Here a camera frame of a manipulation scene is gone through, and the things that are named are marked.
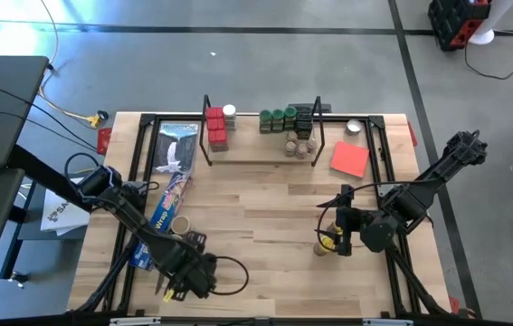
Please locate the small round silver tin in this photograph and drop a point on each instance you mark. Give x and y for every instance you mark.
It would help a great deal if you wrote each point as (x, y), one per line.
(353, 127)

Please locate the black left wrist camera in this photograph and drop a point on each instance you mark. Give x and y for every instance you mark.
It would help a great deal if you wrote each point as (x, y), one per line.
(196, 239)

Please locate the black aluminium rig frame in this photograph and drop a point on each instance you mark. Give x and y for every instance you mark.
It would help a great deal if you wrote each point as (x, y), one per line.
(145, 120)

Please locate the metal caster wheel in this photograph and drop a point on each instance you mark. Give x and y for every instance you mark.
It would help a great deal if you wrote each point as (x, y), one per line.
(18, 278)

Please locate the dark green black pepper tin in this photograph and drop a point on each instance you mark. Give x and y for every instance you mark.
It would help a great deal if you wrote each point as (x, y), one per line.
(304, 120)
(304, 132)

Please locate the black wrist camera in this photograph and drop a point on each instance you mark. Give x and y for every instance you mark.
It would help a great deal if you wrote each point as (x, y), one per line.
(196, 239)
(347, 192)

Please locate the blue plastic wrap box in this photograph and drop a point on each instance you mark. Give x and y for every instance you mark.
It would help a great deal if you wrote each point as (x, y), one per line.
(170, 199)

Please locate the white paper bag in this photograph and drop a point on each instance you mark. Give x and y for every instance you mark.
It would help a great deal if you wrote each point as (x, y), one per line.
(61, 213)

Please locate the white lid spice jar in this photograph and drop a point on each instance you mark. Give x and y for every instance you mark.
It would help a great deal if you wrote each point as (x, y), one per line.
(229, 110)

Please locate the red square paper pad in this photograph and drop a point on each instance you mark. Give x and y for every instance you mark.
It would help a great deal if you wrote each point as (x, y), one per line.
(350, 158)

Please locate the red table clamp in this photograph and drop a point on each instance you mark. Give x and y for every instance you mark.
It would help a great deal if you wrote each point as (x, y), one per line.
(413, 135)
(104, 140)
(453, 304)

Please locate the black and red crate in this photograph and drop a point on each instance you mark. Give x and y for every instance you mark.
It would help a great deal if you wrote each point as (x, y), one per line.
(453, 22)

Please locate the Yellowstone waterfall book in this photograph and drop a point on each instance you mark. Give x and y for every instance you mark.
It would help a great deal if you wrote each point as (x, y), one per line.
(177, 149)

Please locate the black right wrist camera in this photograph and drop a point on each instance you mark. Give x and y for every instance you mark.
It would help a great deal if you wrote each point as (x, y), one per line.
(347, 192)

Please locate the white stand base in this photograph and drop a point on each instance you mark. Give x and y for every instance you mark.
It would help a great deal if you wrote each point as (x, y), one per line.
(482, 35)

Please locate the dark grey mounting plate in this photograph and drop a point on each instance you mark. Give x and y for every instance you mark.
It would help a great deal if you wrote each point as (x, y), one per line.
(303, 108)

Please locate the dark grey desk top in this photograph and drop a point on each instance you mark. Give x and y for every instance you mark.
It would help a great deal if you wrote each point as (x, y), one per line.
(2, 108)

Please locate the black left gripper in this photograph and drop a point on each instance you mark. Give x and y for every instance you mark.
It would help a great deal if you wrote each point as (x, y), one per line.
(192, 274)

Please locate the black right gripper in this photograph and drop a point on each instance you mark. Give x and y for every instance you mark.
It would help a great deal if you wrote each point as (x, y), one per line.
(348, 226)

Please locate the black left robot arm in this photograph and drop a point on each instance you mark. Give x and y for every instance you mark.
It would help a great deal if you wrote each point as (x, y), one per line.
(138, 222)

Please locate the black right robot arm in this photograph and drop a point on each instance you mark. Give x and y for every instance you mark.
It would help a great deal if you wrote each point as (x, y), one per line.
(423, 185)

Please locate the yellow lid chili onion can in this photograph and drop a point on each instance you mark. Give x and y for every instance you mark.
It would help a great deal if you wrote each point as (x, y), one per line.
(321, 250)
(330, 227)

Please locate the yellow gripper tag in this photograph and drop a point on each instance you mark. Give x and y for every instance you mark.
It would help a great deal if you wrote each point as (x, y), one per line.
(168, 296)

